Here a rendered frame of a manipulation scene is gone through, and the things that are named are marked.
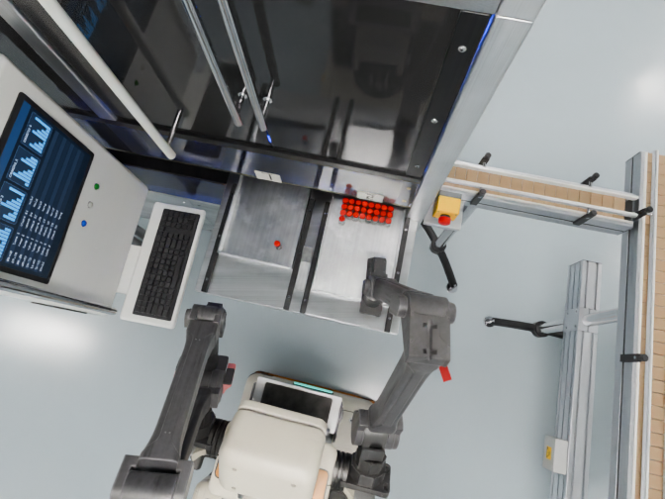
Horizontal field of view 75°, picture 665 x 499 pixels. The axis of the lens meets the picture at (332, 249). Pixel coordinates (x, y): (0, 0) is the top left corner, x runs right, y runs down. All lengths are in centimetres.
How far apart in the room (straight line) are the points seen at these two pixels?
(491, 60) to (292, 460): 83
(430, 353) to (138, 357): 197
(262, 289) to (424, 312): 80
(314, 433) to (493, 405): 157
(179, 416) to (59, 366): 194
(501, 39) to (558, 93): 234
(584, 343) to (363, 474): 119
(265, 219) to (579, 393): 137
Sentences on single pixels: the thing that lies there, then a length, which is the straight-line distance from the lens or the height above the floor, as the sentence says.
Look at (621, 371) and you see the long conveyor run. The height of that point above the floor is 88.
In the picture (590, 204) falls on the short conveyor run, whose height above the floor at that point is 93.
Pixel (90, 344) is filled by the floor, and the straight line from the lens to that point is 269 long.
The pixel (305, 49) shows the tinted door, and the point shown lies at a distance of 90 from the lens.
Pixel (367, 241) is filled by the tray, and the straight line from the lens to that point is 152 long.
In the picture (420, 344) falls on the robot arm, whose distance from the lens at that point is 79.
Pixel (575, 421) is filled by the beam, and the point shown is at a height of 54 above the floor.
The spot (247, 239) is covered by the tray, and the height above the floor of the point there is 88.
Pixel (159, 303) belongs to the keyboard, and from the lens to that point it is 165.
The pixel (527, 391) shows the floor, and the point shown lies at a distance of 253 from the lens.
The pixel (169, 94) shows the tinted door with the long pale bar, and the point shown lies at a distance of 122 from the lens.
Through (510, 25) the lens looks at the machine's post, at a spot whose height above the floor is 179.
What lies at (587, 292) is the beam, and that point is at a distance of 207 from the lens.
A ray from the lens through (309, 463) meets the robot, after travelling 98.
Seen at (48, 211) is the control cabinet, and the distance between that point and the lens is 137.
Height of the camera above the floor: 234
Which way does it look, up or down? 75 degrees down
